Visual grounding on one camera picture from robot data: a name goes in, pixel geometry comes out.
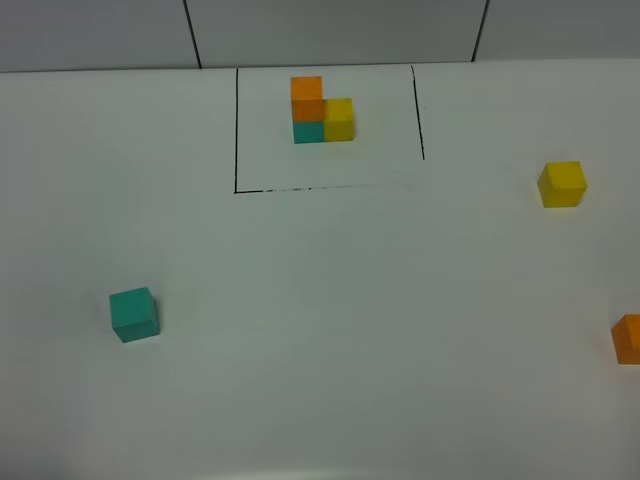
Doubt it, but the teal template cube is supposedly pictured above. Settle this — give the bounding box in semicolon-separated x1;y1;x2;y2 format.
293;121;325;144

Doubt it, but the yellow template cube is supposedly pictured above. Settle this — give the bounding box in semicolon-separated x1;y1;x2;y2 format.
324;98;355;142

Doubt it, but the orange template cube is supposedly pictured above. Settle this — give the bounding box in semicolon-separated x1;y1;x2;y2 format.
290;76;324;123

